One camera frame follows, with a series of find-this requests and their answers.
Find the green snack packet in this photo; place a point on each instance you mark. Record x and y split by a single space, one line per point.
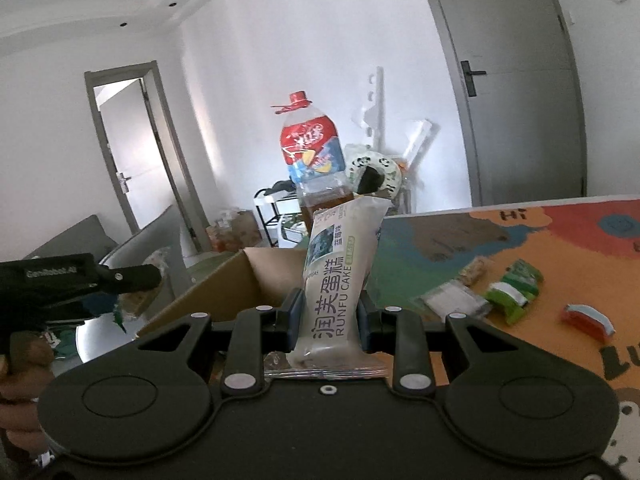
520 280

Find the open grey door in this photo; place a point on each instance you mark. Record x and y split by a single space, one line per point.
125 150

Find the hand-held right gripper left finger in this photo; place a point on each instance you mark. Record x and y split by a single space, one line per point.
295 320

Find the small brown carton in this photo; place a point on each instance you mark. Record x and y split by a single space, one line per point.
245 227

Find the white board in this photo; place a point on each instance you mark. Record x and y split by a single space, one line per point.
417 142

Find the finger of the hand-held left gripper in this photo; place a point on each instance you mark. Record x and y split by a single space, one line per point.
132 277

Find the brown cardboard box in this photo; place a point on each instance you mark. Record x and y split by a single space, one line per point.
225 290

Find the white wall hook rack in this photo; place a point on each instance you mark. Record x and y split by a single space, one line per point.
372 105

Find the black shoe rack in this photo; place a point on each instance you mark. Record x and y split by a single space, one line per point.
267 220

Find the small white wall switch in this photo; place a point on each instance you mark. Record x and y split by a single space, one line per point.
570 17

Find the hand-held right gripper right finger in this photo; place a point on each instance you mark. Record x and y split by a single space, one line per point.
364 325

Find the grey sofa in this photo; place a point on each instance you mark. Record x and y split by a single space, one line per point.
65 240

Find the large tea bottle red cap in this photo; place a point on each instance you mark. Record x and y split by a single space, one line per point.
310 150

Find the clear nut snack packet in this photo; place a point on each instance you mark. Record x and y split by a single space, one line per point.
472 271
140 302

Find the red snack packet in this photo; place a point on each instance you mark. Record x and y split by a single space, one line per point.
585 321

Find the closed grey door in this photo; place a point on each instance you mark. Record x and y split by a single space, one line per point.
515 85

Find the person's left hand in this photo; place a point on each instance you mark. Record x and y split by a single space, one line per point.
25 375

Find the cartoon printed table mat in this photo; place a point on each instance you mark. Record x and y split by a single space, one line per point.
525 240

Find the dark cloth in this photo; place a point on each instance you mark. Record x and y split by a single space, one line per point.
277 189

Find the white blue cake packet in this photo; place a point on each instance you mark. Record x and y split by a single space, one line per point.
335 310

